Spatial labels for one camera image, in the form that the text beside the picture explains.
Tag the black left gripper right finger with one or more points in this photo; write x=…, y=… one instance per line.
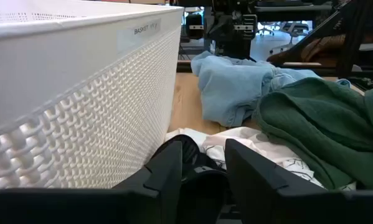
x=298, y=208

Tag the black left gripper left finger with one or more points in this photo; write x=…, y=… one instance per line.
x=80, y=208

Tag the dark green sweatshirt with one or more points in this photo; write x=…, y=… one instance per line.
x=323, y=130

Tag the light blue denim jeans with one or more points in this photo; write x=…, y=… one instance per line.
x=229, y=90

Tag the person's forearm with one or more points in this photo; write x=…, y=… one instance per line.
x=317, y=49

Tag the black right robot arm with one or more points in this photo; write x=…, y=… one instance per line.
x=233, y=34

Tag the white patterned shirt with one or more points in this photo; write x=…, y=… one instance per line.
x=254, y=146

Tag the white perforated plastic basket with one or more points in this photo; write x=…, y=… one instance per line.
x=64, y=77

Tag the grey office chair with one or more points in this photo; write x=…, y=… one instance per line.
x=265, y=28
x=293, y=31

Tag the white basket label sticker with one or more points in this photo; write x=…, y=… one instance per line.
x=139, y=32

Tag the person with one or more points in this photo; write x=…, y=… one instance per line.
x=354, y=31

